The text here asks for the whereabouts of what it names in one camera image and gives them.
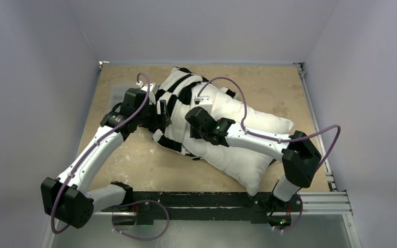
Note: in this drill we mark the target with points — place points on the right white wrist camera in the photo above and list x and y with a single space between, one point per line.
203 101

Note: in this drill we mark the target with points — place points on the clear plastic organizer box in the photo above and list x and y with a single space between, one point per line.
118 92

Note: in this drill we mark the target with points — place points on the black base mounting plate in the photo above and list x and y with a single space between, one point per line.
209 206

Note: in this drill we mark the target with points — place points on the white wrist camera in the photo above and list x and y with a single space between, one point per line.
203 101
152 88

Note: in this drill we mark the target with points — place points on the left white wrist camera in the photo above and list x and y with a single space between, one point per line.
152 88

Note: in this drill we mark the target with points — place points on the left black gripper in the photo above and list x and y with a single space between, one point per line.
159 120

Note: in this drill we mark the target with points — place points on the black white checkered pillowcase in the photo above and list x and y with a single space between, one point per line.
177 91

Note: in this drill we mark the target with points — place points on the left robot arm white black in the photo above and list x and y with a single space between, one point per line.
67 197

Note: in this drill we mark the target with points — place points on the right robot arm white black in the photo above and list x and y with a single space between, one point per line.
298 155

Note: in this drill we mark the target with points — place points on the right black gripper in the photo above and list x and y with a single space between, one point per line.
192 114

